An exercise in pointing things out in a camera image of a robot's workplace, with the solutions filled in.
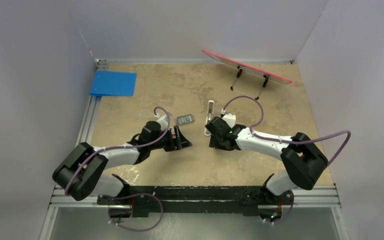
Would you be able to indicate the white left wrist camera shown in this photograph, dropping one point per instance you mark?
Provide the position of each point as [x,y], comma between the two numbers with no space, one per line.
[163,120]

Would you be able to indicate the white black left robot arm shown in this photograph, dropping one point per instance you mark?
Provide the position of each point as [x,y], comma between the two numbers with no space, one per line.
[81,173]

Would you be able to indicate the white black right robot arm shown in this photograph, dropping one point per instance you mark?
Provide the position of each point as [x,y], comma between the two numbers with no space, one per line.
[303,161]

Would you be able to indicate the blue plastic board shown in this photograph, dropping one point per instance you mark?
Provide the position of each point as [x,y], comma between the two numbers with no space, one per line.
[113,83]

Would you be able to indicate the aluminium front rail frame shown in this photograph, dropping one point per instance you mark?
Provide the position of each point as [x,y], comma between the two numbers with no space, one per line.
[321,196]

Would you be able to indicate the white stapler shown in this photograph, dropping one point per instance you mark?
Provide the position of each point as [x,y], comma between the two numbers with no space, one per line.
[209,115]

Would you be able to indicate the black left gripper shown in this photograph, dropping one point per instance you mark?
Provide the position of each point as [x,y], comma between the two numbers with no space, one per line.
[179,142]

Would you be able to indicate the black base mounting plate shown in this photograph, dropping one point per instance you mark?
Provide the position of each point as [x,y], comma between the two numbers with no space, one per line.
[247,200]

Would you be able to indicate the black wire tablet stand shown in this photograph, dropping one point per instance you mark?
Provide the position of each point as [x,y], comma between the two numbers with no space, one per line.
[250,82]

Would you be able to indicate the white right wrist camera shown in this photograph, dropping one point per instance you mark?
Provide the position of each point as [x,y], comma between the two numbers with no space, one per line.
[230,119]

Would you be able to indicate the aluminium rail frame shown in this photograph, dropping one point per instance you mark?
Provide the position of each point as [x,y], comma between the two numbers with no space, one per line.
[321,196]
[89,120]

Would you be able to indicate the aluminium left rail frame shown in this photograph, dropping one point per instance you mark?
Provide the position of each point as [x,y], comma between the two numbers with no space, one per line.
[89,120]

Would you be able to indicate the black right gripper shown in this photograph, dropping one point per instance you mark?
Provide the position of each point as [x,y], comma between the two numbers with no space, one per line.
[214,142]

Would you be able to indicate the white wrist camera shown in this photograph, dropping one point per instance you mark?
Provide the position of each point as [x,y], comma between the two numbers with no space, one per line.
[163,120]
[230,119]

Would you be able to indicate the red tablet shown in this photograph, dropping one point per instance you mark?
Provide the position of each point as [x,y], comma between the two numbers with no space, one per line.
[245,66]

